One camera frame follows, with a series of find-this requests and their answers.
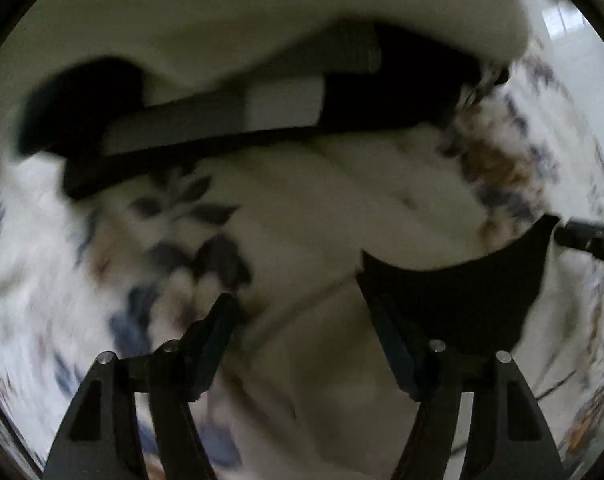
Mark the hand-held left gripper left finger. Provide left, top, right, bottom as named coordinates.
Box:
left=42, top=292, right=243, bottom=480

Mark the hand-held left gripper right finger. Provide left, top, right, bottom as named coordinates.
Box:
left=368, top=292, right=567, bottom=480

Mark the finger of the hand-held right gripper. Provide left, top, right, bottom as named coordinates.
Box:
left=553, top=218, right=604, bottom=268

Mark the white garment with black trim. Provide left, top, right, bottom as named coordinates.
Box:
left=0, top=0, right=560, bottom=480

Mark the floral printed bedsheet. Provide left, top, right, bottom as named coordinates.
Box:
left=0, top=40, right=604, bottom=480

